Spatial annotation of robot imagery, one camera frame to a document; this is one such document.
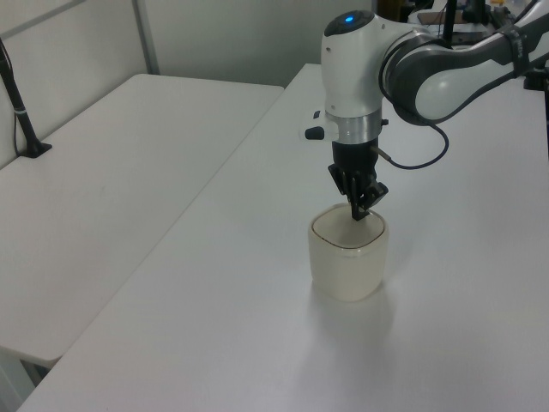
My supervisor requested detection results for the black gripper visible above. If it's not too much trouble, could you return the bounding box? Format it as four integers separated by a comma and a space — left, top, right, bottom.
327, 139, 391, 222

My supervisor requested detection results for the grey metal partition post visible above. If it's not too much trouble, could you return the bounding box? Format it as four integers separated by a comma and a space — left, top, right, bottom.
131, 0, 161, 76

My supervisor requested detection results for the black camera stand pole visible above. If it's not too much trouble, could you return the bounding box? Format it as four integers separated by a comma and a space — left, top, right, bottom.
0, 37, 53, 158

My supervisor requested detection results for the black monitor stand pole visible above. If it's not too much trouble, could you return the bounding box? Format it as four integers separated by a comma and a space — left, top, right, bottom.
443, 0, 458, 49

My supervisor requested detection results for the black table clamp mount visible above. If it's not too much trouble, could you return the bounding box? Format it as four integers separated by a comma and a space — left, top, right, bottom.
522, 64, 549, 92

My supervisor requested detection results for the cream trash bin lid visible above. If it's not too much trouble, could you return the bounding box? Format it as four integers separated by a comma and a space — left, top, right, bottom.
311, 206, 384, 251

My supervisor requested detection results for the cream plastic trash bin body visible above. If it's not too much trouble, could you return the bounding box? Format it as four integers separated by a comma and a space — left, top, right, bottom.
307, 204, 390, 303

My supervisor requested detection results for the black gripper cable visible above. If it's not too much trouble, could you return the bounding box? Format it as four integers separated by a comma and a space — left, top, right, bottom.
371, 114, 450, 170

